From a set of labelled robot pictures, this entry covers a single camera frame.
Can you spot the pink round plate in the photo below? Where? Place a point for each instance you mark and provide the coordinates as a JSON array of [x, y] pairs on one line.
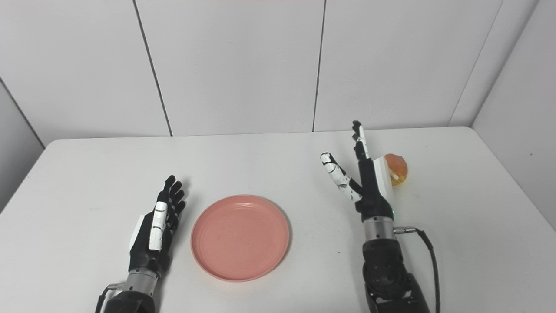
[[240, 238]]

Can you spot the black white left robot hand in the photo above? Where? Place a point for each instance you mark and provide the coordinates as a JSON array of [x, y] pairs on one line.
[[152, 239]]

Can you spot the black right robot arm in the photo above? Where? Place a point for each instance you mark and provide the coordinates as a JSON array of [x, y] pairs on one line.
[[388, 265]]

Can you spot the cream puff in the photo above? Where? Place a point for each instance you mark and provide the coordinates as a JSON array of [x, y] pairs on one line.
[[397, 167]]

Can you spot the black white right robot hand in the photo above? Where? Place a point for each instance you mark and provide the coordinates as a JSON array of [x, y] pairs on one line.
[[369, 187]]

